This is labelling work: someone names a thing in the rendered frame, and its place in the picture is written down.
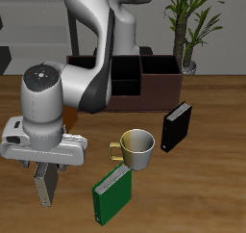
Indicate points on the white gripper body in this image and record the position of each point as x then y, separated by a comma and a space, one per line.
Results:
72, 151

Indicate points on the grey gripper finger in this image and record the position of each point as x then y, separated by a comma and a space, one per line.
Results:
62, 167
24, 163

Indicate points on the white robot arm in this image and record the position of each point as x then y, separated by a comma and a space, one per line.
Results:
41, 115

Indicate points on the grey-brown book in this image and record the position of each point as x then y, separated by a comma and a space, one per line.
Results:
43, 188

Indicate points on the orange-brown book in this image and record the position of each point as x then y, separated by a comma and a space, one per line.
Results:
69, 118

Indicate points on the green book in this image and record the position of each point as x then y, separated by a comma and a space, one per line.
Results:
113, 198

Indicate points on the black book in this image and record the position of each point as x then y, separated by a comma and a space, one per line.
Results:
174, 131

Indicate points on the dark brown desk caddy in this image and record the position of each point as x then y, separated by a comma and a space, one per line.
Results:
160, 89

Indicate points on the white and yellow mug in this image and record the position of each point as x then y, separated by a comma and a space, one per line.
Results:
141, 150

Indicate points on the black panel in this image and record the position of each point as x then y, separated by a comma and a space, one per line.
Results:
4, 60

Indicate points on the green pot plant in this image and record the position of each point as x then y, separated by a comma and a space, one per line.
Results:
180, 34

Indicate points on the black post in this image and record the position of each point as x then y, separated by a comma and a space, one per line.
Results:
73, 34

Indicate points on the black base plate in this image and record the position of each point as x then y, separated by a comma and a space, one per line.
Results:
146, 50

